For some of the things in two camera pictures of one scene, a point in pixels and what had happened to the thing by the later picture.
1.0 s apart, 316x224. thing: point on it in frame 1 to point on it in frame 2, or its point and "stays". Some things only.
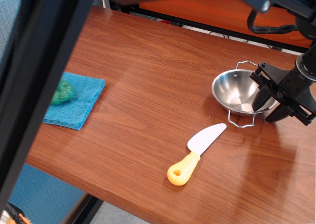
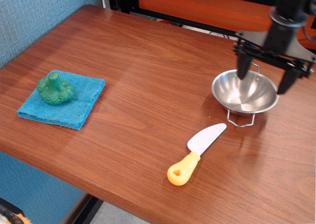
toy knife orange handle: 180,173 stays
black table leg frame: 84,210 stays
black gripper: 292,87 to 280,43
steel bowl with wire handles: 234,90 stays
